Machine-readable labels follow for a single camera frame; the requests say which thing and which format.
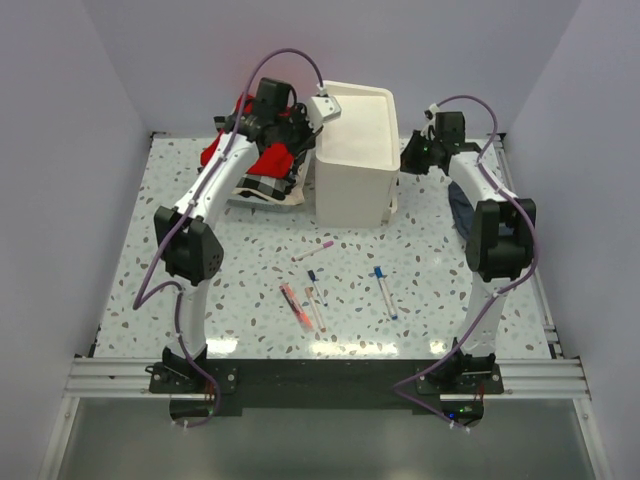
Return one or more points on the beige folded cloth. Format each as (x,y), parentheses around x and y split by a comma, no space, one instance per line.
(271,194)

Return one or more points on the blue cap white marker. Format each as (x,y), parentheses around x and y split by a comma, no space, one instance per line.
(386,294)

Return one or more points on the red orange marker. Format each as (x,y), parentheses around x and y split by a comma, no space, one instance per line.
(295,306)

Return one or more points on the white drawer cabinet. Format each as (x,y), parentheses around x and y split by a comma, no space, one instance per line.
(357,159)

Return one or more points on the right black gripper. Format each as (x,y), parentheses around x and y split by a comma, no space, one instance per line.
(407,162)

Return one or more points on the brown cap white marker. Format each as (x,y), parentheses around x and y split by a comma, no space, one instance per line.
(315,309)

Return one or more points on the red folded t-shirt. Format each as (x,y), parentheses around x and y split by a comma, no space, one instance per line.
(274,161)

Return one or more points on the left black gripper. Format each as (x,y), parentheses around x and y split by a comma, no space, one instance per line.
(309,141)

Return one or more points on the small blue pen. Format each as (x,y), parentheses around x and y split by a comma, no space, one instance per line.
(312,276)

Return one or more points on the black white checkered cloth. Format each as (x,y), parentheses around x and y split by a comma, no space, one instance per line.
(279,174)

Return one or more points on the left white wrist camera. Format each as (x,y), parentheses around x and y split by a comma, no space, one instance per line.
(321,110)

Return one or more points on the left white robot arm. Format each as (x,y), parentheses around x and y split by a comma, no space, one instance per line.
(190,250)

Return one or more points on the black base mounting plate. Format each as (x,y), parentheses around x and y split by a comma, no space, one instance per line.
(232,386)

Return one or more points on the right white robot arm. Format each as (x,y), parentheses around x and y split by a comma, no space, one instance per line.
(500,247)

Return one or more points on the pink cap marker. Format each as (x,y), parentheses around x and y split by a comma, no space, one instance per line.
(312,251)

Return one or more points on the dark blue cloth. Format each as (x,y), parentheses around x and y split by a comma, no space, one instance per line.
(462,211)

